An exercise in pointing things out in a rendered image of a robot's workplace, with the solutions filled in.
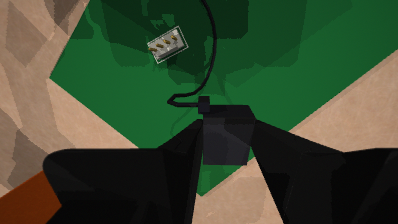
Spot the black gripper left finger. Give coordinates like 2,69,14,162
43,119,203,224

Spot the green circuit board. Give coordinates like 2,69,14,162
49,0,398,148

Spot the black cable with plug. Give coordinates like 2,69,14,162
167,0,256,166

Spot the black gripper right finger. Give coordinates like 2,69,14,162
251,119,398,224

